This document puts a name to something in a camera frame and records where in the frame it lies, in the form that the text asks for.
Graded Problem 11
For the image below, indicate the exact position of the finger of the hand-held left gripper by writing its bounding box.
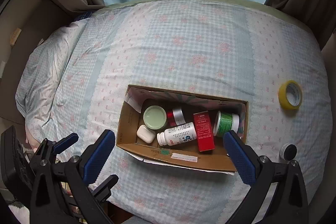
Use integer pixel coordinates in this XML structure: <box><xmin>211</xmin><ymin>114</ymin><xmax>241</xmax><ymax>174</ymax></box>
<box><xmin>52</xmin><ymin>133</ymin><xmax>79</xmax><ymax>154</ymax></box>
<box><xmin>91</xmin><ymin>174</ymin><xmax>119</xmax><ymax>203</ymax></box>

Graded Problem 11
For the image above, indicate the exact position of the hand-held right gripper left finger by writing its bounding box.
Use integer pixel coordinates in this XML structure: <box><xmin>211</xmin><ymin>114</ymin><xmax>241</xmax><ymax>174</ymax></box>
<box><xmin>29</xmin><ymin>130</ymin><xmax>116</xmax><ymax>224</ymax></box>

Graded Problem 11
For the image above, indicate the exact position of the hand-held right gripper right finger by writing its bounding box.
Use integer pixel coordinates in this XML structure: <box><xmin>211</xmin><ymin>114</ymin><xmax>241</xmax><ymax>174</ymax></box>
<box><xmin>223</xmin><ymin>130</ymin><xmax>309</xmax><ymax>224</ymax></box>

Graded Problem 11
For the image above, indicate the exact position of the green jar with white lid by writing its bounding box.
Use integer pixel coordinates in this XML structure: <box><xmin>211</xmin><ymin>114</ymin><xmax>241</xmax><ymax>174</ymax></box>
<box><xmin>214</xmin><ymin>111</ymin><xmax>240</xmax><ymax>137</ymax></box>

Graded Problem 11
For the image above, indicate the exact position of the red carton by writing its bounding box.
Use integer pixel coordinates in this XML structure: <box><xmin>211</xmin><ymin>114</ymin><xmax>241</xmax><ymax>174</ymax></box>
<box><xmin>193</xmin><ymin>111</ymin><xmax>216</xmax><ymax>152</ymax></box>

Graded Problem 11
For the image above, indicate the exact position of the small black lid jar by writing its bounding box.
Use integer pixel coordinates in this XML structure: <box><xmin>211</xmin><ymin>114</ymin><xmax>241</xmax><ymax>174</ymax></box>
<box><xmin>280</xmin><ymin>143</ymin><xmax>298</xmax><ymax>161</ymax></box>

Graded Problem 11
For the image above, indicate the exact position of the white earbuds case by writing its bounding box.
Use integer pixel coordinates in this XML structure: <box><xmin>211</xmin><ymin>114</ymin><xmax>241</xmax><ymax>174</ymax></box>
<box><xmin>136</xmin><ymin>125</ymin><xmax>156</xmax><ymax>145</ymax></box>

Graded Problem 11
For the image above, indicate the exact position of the patterned cardboard box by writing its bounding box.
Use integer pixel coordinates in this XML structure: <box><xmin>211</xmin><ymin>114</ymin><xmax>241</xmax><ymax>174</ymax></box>
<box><xmin>115</xmin><ymin>84</ymin><xmax>249</xmax><ymax>176</ymax></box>

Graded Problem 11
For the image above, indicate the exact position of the white pill bottle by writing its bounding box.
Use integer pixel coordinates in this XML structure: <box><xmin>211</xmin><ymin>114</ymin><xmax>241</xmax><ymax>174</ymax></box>
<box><xmin>157</xmin><ymin>122</ymin><xmax>197</xmax><ymax>146</ymax></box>

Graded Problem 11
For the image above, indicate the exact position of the pale green lid jar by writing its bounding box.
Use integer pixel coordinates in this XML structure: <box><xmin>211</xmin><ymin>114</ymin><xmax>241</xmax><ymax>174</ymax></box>
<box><xmin>143</xmin><ymin>105</ymin><xmax>168</xmax><ymax>130</ymax></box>

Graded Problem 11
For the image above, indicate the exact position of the yellow tape roll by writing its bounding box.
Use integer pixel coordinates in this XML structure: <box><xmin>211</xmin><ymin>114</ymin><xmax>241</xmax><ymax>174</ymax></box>
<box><xmin>278</xmin><ymin>80</ymin><xmax>303</xmax><ymax>110</ymax></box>

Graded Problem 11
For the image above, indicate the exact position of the silver jar with red lid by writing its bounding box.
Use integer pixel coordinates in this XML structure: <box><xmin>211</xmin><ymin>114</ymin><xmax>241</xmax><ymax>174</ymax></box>
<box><xmin>166</xmin><ymin>107</ymin><xmax>185</xmax><ymax>127</ymax></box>

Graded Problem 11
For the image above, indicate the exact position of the floral pillow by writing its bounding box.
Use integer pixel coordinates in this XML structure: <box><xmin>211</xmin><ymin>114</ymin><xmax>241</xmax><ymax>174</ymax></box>
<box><xmin>15</xmin><ymin>21</ymin><xmax>88</xmax><ymax>135</ymax></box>

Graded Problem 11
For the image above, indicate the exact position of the dark blue cloth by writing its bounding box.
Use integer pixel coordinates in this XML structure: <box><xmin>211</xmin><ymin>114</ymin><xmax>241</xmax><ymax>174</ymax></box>
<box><xmin>74</xmin><ymin>11</ymin><xmax>93</xmax><ymax>22</ymax></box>

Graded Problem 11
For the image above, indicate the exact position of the checkered floral bed sheet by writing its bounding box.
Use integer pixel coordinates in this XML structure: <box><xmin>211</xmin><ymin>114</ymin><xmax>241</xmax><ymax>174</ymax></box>
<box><xmin>16</xmin><ymin>0</ymin><xmax>331</xmax><ymax>224</ymax></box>

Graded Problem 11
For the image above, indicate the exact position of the beige wall fixture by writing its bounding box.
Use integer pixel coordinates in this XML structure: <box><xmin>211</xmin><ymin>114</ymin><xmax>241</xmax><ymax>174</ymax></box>
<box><xmin>9</xmin><ymin>27</ymin><xmax>22</xmax><ymax>46</ymax></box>

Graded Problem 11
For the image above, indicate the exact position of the wall poster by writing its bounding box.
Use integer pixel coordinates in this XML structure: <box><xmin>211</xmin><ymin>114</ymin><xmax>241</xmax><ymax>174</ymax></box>
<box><xmin>0</xmin><ymin>0</ymin><xmax>13</xmax><ymax>16</ymax></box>

